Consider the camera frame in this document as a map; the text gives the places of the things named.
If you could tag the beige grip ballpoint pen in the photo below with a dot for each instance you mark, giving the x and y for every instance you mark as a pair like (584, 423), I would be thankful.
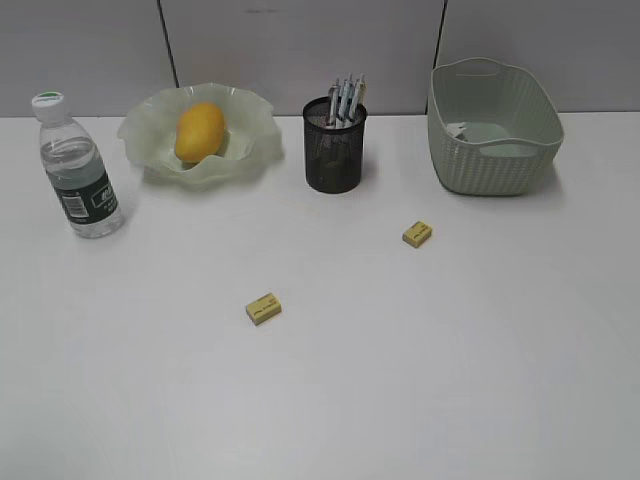
(356, 97)

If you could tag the grey grip ballpoint pen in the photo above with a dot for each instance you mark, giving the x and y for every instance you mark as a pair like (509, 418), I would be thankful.
(334, 96)

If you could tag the yellow mango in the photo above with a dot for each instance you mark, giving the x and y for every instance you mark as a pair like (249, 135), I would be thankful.
(200, 132)

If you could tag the waste paper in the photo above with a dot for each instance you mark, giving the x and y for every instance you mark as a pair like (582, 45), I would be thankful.
(457, 130)

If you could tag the clear water bottle green label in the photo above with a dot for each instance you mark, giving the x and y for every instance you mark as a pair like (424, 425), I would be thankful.
(75, 169)

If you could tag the black mesh pen holder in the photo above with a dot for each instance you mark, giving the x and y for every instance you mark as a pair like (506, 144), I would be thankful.
(319, 138)

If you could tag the pale green wavy glass plate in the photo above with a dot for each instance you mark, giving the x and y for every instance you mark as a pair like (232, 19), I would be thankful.
(252, 140)

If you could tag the pale green woven basket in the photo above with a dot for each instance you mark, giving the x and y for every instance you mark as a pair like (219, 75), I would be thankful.
(513, 129)

